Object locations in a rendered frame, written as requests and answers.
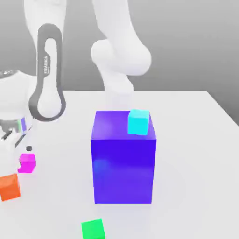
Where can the small cyan cube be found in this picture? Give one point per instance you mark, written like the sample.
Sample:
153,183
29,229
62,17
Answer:
138,122

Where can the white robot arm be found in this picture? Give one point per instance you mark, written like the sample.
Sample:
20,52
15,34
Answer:
119,56

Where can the small magenta cube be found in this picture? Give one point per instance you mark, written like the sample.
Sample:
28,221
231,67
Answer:
28,162

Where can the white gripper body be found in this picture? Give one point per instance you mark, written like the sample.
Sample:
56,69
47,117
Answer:
9,160

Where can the small green cube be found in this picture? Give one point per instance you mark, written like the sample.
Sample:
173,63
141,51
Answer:
93,230

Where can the large blue box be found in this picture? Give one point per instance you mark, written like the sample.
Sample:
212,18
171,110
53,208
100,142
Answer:
123,168

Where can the small orange cube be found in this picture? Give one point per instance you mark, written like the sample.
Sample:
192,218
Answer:
9,187

